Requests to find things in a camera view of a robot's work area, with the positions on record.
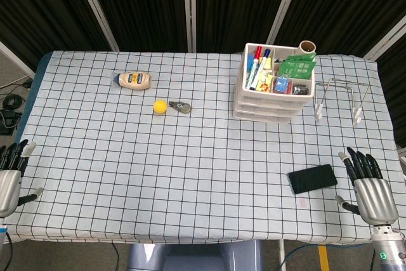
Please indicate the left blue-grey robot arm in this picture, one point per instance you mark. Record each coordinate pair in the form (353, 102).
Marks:
(1, 229)

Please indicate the yellow sticky note pad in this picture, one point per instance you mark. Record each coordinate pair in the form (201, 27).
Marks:
(267, 62)

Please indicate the white plastic drawer organizer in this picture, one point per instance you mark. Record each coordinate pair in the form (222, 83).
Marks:
(269, 98)

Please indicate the red cap whiteboard marker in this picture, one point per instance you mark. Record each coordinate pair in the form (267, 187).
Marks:
(258, 52)

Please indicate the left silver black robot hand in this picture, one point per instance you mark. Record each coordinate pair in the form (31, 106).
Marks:
(8, 188)

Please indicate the brown cardboard tube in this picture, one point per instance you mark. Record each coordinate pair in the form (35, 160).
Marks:
(307, 48)

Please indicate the blue-grey robot torso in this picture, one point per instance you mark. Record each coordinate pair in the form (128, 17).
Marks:
(190, 256)

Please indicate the blue padded table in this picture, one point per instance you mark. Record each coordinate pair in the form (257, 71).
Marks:
(31, 93)

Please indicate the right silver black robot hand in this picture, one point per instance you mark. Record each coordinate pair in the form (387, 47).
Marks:
(375, 198)

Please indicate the mayonnaise squeeze bottle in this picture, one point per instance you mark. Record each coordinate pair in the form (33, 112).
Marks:
(134, 80)

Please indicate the black power adapter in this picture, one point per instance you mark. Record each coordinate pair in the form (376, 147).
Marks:
(8, 122)

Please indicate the black smartphone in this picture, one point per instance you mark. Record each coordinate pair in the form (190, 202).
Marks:
(312, 178)

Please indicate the clear plastic drawer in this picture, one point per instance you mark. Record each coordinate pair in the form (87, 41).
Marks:
(266, 107)

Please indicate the green printed packet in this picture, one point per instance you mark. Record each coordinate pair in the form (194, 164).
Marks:
(296, 69)
(301, 56)

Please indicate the blue eraser block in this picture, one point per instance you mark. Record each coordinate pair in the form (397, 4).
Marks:
(252, 61)

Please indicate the blue cap whiteboard marker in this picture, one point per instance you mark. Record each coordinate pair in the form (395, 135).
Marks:
(267, 53)

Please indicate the yellow ball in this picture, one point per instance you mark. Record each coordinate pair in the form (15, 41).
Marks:
(160, 107)

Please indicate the black binder clips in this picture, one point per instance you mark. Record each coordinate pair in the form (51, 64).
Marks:
(300, 90)

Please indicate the blue red small packet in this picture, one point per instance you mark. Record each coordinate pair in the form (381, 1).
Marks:
(281, 85)

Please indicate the white black checkered tablecloth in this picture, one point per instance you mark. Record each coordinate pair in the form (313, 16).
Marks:
(158, 172)

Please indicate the black folding screen white frame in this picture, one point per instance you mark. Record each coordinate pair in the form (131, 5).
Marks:
(142, 4)

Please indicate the white table leg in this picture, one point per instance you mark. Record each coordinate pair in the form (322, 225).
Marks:
(282, 255)

